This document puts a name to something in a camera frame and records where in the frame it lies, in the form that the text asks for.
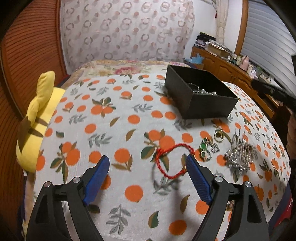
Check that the wooden louvered wardrobe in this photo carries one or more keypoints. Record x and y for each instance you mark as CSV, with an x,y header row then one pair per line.
x,y
30,45

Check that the right hand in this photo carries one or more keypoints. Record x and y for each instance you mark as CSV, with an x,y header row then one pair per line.
x,y
291,137

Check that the yellow plush toy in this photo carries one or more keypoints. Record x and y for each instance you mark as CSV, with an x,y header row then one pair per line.
x,y
34,125

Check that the window blind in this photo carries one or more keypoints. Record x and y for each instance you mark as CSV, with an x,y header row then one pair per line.
x,y
269,44

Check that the blue tissue paper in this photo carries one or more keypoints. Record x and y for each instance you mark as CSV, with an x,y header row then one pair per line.
x,y
198,59

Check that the floral quilt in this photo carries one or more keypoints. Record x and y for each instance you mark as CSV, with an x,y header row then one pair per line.
x,y
101,68

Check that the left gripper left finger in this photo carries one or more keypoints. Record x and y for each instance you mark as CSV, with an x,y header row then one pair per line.
x,y
47,221

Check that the black jewelry box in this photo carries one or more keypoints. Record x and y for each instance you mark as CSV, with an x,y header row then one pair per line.
x,y
198,93

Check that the pink kettle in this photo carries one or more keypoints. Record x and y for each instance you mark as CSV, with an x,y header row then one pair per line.
x,y
244,63

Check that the wooden sideboard cabinet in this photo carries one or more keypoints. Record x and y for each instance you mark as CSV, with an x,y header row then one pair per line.
x,y
229,72

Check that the patterned lace curtain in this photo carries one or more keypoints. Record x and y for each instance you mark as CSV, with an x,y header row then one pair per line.
x,y
125,30

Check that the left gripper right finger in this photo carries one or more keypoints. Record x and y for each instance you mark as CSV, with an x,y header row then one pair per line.
x,y
247,220

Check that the orange print bed cover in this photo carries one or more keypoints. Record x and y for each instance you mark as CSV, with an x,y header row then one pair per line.
x,y
127,118

